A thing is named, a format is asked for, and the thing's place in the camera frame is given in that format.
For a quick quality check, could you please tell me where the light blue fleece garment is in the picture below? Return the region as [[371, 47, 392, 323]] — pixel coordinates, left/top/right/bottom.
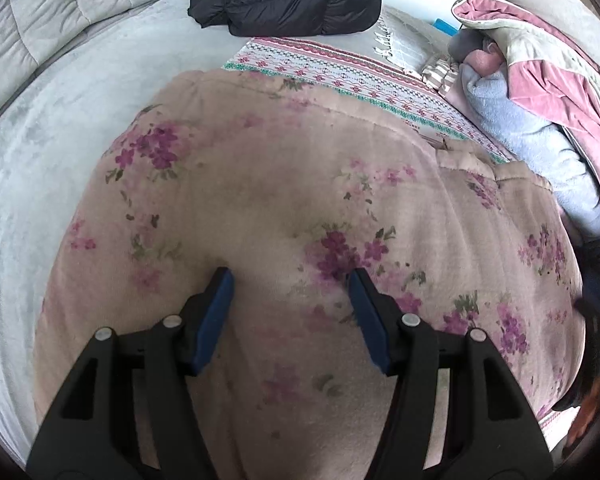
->
[[458, 63, 600, 240]]

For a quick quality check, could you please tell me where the pink floral fleece garment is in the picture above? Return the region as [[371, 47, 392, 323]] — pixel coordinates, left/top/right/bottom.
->
[[33, 70, 585, 479]]

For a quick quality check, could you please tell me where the grey and pink rolled cloth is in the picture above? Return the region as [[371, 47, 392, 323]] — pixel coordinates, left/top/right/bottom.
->
[[448, 28, 505, 77]]

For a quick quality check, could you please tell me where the pink and cream velvet garment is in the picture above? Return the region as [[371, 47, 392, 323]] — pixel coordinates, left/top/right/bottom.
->
[[452, 0, 600, 182]]

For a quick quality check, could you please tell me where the blue box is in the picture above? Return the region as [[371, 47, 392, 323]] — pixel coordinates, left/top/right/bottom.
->
[[432, 18, 458, 36]]

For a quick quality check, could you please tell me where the white fringed grey throw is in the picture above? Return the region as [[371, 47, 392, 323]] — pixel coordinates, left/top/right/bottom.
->
[[375, 6, 457, 78]]

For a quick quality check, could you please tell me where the patterned white red green blanket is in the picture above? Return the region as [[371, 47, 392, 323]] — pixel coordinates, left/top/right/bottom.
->
[[223, 38, 515, 162]]

